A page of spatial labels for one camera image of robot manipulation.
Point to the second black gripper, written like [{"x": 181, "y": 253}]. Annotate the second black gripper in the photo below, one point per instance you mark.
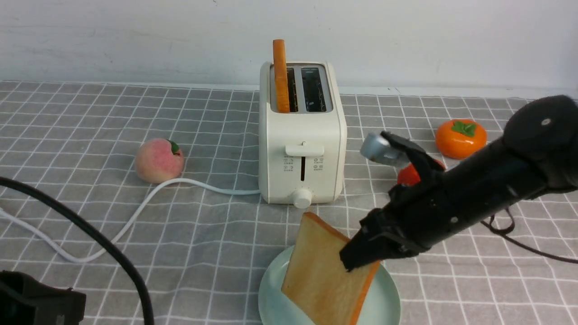
[{"x": 26, "y": 301}]

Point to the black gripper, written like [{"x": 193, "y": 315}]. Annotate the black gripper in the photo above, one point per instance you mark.
[{"x": 416, "y": 219}]

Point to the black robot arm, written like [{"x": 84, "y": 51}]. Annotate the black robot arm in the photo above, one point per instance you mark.
[{"x": 521, "y": 186}]

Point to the mint green round plate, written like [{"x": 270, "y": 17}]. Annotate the mint green round plate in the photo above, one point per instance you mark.
[{"x": 382, "y": 305}]

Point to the white two-slot toaster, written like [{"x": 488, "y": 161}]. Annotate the white two-slot toaster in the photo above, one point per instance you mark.
[{"x": 301, "y": 153}]

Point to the red fake apple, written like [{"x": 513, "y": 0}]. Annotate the red fake apple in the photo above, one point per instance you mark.
[{"x": 410, "y": 175}]

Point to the orange fake persimmon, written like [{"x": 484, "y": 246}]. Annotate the orange fake persimmon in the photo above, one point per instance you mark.
[{"x": 460, "y": 138}]

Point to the pink fake peach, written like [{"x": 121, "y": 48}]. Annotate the pink fake peach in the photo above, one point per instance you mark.
[{"x": 159, "y": 160}]

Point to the grey checked tablecloth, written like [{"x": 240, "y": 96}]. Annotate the grey checked tablecloth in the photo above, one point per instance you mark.
[{"x": 203, "y": 254}]

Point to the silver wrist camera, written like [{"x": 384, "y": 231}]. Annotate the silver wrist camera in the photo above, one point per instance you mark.
[{"x": 377, "y": 149}]

